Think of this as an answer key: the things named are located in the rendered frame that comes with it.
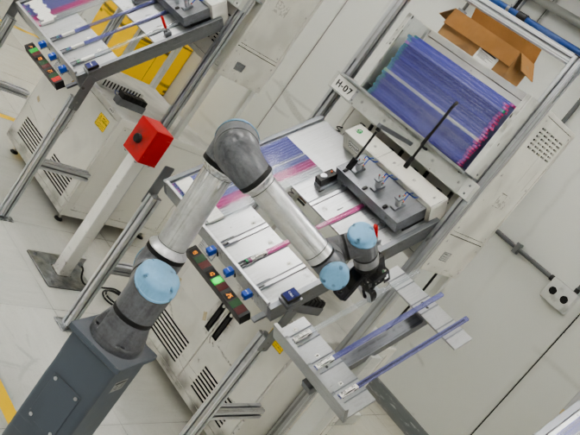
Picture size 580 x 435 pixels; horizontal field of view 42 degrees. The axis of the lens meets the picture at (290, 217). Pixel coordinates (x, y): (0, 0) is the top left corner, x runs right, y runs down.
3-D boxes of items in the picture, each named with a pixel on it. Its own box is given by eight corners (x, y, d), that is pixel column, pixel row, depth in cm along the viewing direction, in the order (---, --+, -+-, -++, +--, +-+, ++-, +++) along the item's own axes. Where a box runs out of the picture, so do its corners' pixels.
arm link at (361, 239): (341, 223, 207) (371, 216, 207) (345, 245, 216) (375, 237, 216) (347, 247, 202) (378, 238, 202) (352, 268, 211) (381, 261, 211)
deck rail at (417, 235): (270, 322, 239) (270, 310, 235) (267, 318, 240) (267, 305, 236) (438, 232, 269) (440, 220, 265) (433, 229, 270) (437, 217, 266)
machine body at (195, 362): (209, 465, 277) (309, 340, 262) (123, 333, 317) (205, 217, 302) (309, 454, 329) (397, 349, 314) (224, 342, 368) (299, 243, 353)
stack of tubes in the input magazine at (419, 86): (460, 167, 257) (512, 102, 250) (365, 90, 285) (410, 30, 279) (474, 175, 267) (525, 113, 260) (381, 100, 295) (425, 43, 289)
